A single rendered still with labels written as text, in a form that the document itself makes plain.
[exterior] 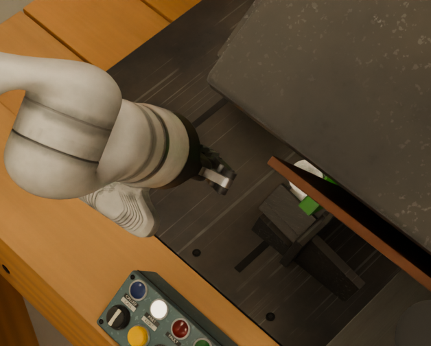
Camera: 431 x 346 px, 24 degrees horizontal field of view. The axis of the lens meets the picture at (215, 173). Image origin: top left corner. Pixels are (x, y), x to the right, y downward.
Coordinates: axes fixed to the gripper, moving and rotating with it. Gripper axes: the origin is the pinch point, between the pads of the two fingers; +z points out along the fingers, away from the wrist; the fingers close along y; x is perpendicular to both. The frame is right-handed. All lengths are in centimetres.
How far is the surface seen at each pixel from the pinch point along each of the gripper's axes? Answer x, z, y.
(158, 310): 18.7, 8.1, -1.3
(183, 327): 18.5, 7.8, -5.0
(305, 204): -0.9, 5.0, -10.7
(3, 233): 23.0, 12.1, 22.7
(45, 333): 62, 95, 46
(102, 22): -5, 35, 37
